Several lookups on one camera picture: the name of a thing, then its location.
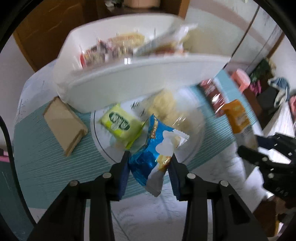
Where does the blue snack packet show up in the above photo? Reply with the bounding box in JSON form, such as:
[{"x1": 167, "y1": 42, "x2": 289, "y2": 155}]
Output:
[{"x1": 128, "y1": 115, "x2": 190, "y2": 197}]

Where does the brown snowflake snack packet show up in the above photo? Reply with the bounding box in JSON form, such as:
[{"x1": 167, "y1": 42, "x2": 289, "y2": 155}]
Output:
[{"x1": 198, "y1": 79, "x2": 225, "y2": 117}]

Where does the pale puffs clear bag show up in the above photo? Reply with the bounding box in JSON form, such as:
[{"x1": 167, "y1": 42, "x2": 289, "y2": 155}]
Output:
[{"x1": 141, "y1": 89, "x2": 195, "y2": 133}]

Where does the red dark snack packet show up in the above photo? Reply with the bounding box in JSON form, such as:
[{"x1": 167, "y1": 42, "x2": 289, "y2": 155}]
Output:
[{"x1": 80, "y1": 40, "x2": 110, "y2": 68}]

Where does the large white blue bag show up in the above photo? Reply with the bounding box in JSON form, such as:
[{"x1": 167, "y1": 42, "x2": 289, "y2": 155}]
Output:
[{"x1": 133, "y1": 24, "x2": 198, "y2": 57}]

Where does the mixed nuts clear bag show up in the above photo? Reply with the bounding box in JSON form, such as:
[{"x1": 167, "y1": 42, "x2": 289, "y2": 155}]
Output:
[{"x1": 108, "y1": 45, "x2": 133, "y2": 60}]

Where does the red white cookies packet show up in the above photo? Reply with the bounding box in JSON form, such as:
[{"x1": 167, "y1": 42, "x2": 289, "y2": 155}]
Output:
[{"x1": 107, "y1": 32, "x2": 145, "y2": 48}]

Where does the orange snack packet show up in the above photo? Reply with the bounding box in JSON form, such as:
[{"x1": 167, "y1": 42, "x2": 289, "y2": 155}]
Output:
[{"x1": 222, "y1": 99, "x2": 258, "y2": 150}]

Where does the patterned tablecloth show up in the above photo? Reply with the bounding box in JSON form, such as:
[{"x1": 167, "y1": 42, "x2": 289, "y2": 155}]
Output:
[{"x1": 12, "y1": 59, "x2": 273, "y2": 241}]

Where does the brown cracker pack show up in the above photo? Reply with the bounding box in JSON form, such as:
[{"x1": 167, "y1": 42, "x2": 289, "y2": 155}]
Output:
[{"x1": 43, "y1": 97, "x2": 88, "y2": 157}]

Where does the pink plastic stool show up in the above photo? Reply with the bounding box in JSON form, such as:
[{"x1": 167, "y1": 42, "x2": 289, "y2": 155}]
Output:
[{"x1": 231, "y1": 69, "x2": 251, "y2": 93}]

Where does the green yellow snack packet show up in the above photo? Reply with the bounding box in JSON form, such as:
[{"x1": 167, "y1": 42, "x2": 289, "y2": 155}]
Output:
[{"x1": 99, "y1": 104, "x2": 145, "y2": 150}]

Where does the white round plate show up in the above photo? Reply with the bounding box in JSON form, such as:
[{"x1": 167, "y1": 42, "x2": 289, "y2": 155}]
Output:
[{"x1": 89, "y1": 92, "x2": 206, "y2": 166}]

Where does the white plastic storage bin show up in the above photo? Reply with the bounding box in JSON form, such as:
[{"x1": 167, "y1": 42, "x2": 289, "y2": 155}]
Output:
[{"x1": 53, "y1": 14, "x2": 230, "y2": 113}]

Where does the wooden door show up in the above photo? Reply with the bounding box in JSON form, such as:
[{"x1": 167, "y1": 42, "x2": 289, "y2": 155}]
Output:
[{"x1": 13, "y1": 0, "x2": 98, "y2": 71}]

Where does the green chalkboard pink frame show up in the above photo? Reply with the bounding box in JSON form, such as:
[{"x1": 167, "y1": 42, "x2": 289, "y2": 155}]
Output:
[{"x1": 1, "y1": 150, "x2": 33, "y2": 240}]

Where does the pink handled basket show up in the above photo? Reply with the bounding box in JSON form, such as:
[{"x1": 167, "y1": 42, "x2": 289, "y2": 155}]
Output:
[{"x1": 123, "y1": 0, "x2": 161, "y2": 9}]

